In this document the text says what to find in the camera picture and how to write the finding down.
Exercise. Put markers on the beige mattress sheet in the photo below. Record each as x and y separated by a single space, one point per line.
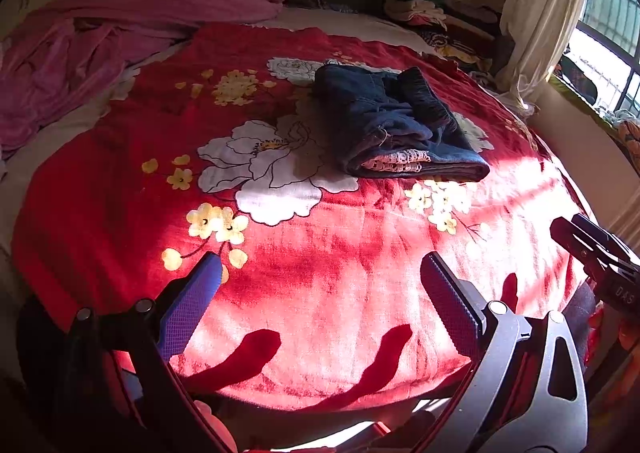
19 169

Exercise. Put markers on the red floral blanket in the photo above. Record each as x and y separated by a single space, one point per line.
223 148

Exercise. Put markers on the right hand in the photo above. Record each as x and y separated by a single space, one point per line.
608 328

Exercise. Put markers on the stack of folded clothes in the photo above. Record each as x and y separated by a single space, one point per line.
464 33

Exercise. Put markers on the blue denim lace-trimmed pants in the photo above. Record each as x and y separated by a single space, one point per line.
386 125

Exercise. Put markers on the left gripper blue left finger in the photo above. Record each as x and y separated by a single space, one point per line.
184 304

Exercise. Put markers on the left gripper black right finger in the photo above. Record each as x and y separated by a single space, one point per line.
458 304

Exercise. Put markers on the window with grille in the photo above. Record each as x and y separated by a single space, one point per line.
601 61

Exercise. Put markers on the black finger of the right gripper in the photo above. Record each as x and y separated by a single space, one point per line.
594 247

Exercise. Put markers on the left hand red nails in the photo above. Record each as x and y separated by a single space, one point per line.
217 425

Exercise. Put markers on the pink bedsheet pile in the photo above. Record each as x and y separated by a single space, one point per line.
69 51

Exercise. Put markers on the cream curtain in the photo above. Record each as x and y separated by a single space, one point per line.
540 30

